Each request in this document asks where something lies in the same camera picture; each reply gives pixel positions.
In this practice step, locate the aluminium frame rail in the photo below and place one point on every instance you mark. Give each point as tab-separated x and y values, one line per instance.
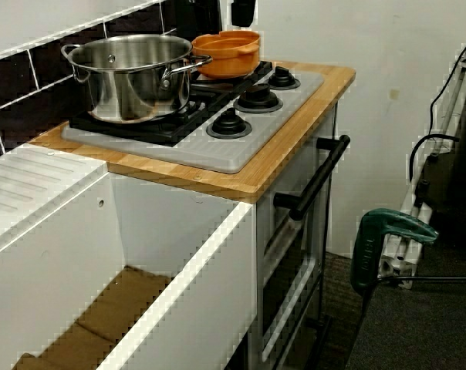
418	216

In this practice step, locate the stainless steel cooking pot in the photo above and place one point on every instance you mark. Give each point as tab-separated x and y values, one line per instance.
132	85

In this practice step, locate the dark tiled backsplash panel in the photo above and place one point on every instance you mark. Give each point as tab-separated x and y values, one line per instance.
13	77

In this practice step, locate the white oven cabinet front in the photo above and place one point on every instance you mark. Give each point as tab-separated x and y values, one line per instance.
314	246

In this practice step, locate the black equipment box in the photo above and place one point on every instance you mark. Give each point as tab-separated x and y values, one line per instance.
460	181

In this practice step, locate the wooden kitchen countertop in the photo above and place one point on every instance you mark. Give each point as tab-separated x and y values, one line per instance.
294	131

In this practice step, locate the white toy sink basin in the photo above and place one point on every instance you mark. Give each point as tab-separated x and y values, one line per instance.
44	239

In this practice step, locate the brown cardboard sheet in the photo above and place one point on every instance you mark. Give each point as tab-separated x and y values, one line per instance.
117	300

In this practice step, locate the black burner grate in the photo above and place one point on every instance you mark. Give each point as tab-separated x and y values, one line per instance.
262	69
167	133

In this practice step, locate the orange plastic toy pot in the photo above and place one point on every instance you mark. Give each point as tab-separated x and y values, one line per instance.
229	61

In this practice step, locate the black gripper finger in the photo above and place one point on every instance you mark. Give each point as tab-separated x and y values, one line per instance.
244	11

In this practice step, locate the grey toy stove panel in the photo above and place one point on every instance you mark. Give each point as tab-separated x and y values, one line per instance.
225	154

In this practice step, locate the black stove knob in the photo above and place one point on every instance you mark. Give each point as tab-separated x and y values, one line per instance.
258	98
229	124
282	78

